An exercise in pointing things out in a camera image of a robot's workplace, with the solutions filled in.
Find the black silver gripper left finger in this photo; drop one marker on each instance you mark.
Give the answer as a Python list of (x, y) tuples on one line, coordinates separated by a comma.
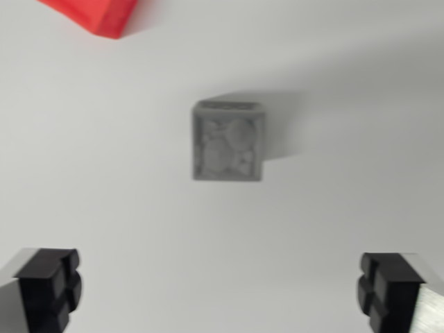
[(38, 291)]

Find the black silver gripper right finger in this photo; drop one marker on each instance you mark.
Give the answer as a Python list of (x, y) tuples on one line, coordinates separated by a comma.
[(395, 295)]

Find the gray embossed rubber cube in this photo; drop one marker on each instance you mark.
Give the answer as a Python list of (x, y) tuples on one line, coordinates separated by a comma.
[(227, 145)]

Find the red rubber cube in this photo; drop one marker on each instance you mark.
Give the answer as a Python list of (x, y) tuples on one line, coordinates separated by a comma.
[(100, 15)]

